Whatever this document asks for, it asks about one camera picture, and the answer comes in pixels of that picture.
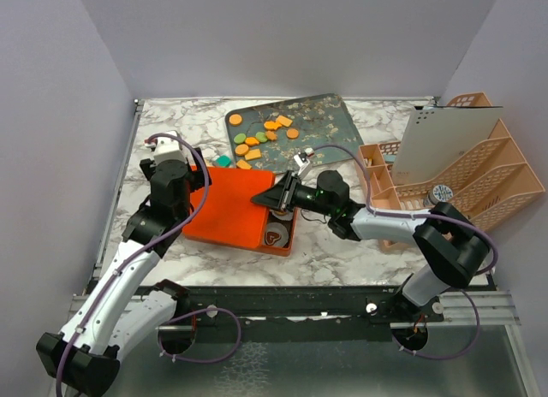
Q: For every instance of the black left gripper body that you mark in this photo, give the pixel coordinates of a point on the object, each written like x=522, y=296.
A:
x=196, y=180

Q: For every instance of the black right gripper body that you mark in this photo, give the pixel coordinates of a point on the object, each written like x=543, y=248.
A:
x=306, y=197

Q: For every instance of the brown heart chocolate cookie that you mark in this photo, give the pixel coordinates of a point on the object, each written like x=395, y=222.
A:
x=272, y=238

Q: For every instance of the orange tin lid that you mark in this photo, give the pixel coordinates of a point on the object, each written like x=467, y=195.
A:
x=231, y=190

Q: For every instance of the orange cookie tin box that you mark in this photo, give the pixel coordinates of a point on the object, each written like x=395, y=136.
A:
x=255, y=230

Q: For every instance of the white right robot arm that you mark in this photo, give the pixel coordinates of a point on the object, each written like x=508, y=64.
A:
x=453, y=248

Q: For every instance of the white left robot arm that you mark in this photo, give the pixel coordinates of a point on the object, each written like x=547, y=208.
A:
x=85, y=356

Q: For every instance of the white paper liner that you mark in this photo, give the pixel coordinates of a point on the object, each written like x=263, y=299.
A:
x=283, y=230
x=287, y=217

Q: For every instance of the rectangular yellow biscuit middle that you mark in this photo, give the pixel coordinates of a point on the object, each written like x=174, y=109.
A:
x=253, y=155

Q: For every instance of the rectangular yellow biscuit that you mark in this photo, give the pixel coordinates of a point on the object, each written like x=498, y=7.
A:
x=242, y=164
x=253, y=155
x=284, y=121

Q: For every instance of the rectangular yellow biscuit front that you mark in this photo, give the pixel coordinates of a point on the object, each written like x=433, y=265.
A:
x=242, y=164

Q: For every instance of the teal grey eraser block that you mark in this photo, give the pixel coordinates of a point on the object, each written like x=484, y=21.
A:
x=223, y=161

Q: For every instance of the small orange flower cookie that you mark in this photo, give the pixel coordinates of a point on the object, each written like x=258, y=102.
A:
x=271, y=136

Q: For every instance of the dark floral serving tray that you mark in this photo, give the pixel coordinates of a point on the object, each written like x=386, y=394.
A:
x=321, y=119

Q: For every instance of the green macaron right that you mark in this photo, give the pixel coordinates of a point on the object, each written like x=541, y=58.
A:
x=261, y=137

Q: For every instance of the green macaron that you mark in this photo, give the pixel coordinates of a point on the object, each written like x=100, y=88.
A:
x=239, y=138
x=261, y=137

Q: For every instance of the orange fish cookie left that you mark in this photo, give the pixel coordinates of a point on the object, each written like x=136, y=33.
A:
x=251, y=141

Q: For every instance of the orange fish cookie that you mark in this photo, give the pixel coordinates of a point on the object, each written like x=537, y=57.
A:
x=272, y=126
x=251, y=141

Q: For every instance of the green macaron left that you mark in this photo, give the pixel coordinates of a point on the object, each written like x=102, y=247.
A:
x=239, y=138

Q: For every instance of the orange fish cookie upper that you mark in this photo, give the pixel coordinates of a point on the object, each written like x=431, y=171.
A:
x=272, y=126

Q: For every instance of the rectangular yellow biscuit upper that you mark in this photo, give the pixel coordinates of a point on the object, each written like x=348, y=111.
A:
x=284, y=121

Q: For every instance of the blue patterned round jar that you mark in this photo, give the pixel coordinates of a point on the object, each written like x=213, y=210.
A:
x=438, y=193

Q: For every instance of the white perforated board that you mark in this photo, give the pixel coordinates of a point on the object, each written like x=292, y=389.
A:
x=436, y=136

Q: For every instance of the peach plastic desk organizer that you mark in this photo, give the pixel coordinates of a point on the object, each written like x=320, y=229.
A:
x=490, y=182

